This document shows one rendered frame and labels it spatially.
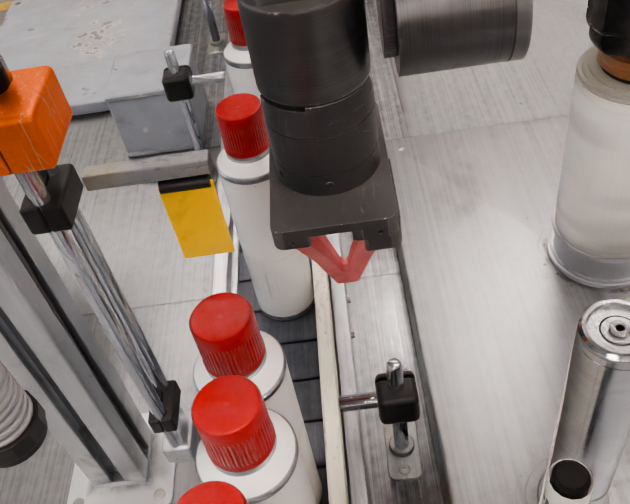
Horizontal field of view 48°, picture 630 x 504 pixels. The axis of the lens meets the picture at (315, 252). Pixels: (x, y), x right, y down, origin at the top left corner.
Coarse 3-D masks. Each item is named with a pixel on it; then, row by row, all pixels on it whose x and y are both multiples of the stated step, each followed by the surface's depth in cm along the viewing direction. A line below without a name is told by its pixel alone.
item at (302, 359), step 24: (240, 264) 67; (240, 288) 65; (312, 312) 62; (288, 336) 60; (312, 336) 60; (288, 360) 58; (312, 360) 58; (312, 384) 56; (312, 408) 55; (312, 432) 53
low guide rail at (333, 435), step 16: (320, 272) 60; (320, 288) 59; (320, 304) 57; (320, 320) 56; (320, 336) 55; (320, 352) 54; (320, 368) 53; (336, 368) 55; (320, 384) 52; (336, 384) 52; (336, 400) 51; (336, 416) 50; (336, 432) 49; (336, 448) 48; (336, 464) 48; (336, 480) 47; (336, 496) 46
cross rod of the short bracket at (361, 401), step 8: (368, 392) 52; (344, 400) 51; (352, 400) 51; (360, 400) 51; (368, 400) 51; (376, 400) 51; (344, 408) 51; (352, 408) 51; (360, 408) 51; (368, 408) 51
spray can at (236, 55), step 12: (228, 0) 59; (228, 12) 58; (228, 24) 60; (240, 24) 59; (240, 36) 60; (228, 48) 62; (240, 48) 61; (228, 60) 61; (240, 60) 61; (228, 72) 63; (240, 72) 61; (252, 72) 61; (240, 84) 62; (252, 84) 62
